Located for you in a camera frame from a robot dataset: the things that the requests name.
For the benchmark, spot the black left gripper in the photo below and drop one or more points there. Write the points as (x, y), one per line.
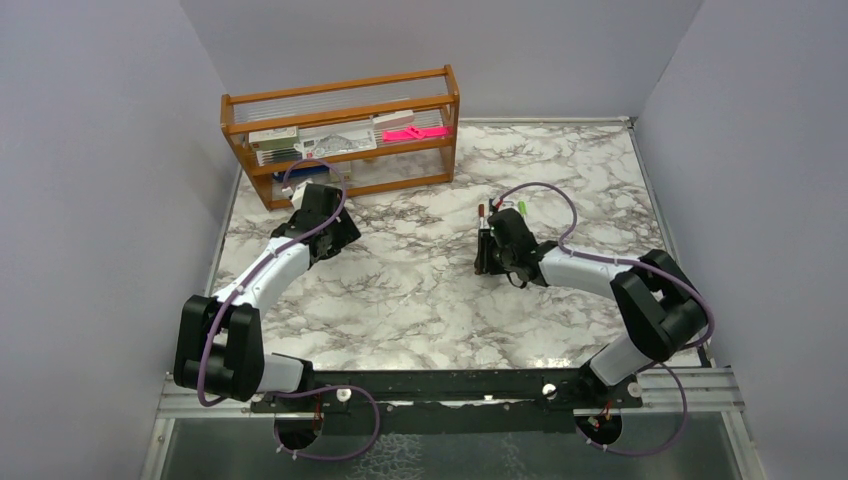
(345, 233)

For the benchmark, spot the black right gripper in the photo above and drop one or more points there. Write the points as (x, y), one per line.
(484, 262)

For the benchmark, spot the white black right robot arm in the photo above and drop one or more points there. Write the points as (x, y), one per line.
(658, 305)

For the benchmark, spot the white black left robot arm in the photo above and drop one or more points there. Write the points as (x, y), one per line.
(220, 351)

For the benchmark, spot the small white box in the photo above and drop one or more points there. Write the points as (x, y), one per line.
(340, 172)

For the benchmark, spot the blue box on shelf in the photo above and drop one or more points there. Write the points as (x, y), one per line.
(301, 172)

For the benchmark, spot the white protractor ruler pack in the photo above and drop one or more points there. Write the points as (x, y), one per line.
(336, 143)

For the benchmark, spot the white green box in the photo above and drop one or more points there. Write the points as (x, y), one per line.
(274, 139)

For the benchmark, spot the wooden shelf rack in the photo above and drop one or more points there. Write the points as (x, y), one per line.
(376, 134)

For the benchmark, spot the pink plastic clip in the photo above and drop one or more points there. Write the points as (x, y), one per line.
(413, 133)

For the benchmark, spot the pink white eraser box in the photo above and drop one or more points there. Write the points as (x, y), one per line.
(392, 120)

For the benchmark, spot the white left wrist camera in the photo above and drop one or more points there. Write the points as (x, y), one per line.
(295, 193)

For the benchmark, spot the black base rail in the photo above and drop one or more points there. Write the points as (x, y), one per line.
(363, 403)

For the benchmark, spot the aluminium frame rail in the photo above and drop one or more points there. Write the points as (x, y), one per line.
(707, 390)

